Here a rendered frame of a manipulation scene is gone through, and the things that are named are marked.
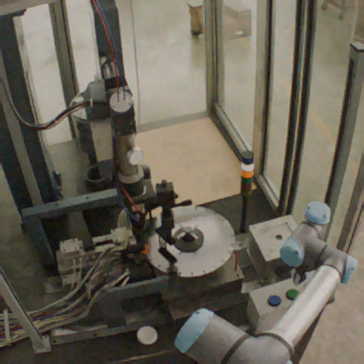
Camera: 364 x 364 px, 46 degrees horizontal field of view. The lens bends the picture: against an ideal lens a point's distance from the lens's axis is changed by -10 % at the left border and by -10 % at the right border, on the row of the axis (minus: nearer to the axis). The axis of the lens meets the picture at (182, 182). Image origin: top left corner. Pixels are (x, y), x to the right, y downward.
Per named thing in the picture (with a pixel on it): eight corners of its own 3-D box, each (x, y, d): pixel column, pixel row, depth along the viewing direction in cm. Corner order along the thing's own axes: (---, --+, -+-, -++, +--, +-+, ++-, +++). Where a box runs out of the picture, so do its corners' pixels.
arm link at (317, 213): (300, 212, 123) (313, 194, 127) (294, 238, 130) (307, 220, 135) (323, 225, 119) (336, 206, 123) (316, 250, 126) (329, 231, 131)
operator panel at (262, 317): (311, 290, 170) (318, 268, 160) (321, 312, 162) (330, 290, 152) (245, 313, 165) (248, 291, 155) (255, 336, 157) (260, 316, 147)
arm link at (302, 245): (314, 261, 112) (332, 234, 118) (278, 242, 118) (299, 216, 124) (308, 278, 118) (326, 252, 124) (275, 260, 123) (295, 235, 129)
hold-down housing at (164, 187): (175, 219, 157) (172, 174, 143) (177, 230, 154) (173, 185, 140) (159, 221, 157) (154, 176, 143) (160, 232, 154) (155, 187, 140)
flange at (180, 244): (193, 256, 161) (192, 251, 160) (166, 244, 166) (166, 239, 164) (209, 235, 168) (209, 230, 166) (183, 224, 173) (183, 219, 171)
